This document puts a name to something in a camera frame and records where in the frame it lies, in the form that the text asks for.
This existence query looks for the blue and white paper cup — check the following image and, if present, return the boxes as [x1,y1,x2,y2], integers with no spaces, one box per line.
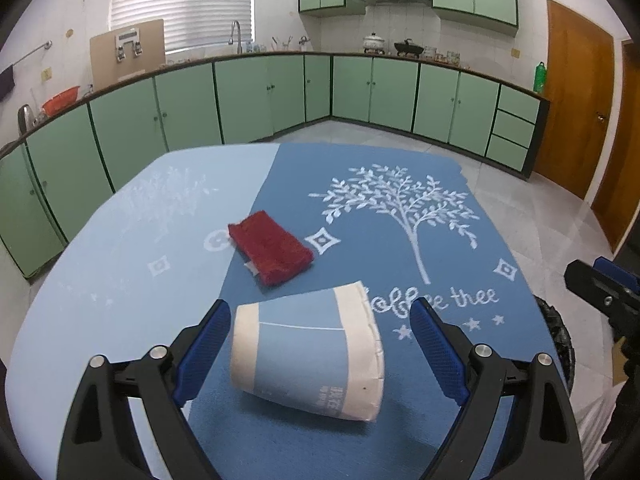
[230,282,385,422]

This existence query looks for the black round trash bin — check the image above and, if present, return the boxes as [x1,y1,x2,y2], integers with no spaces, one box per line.
[535,296,576,392]

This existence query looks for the green lower kitchen cabinets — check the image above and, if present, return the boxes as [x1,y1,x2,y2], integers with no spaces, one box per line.
[1,53,550,278]

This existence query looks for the chrome kitchen faucet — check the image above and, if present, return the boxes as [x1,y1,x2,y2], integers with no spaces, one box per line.
[228,21,243,55]

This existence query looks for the orange wooden door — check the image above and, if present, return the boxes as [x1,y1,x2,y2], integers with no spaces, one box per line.
[535,0,615,198]
[591,40,639,254]

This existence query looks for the blue tree-print tablecloth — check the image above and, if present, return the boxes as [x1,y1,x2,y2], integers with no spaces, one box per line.
[6,144,554,479]

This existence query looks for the red scouring pad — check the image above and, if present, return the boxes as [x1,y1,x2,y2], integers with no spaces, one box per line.
[228,210,314,287]

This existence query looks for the green plastic bottle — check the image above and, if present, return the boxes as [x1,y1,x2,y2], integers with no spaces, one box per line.
[533,62,547,94]

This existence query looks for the metal kettle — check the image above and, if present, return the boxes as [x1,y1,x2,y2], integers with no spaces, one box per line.
[17,104,35,136]

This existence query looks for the orange plastic basin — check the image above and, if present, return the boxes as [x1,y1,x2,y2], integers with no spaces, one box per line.
[42,86,79,117]

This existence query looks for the black wok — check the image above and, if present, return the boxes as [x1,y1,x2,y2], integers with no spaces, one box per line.
[394,39,424,58]

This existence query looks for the brown cardboard box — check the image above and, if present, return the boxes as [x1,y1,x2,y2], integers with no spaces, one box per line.
[89,20,166,91]

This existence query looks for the white cooking pot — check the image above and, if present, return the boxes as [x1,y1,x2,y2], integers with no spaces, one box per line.
[362,32,386,55]

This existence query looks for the dark hanging cloth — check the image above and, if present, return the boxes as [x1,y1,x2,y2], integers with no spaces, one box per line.
[0,65,15,101]

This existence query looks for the wall towel rail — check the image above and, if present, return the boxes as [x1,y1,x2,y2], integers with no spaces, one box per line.
[12,40,53,66]

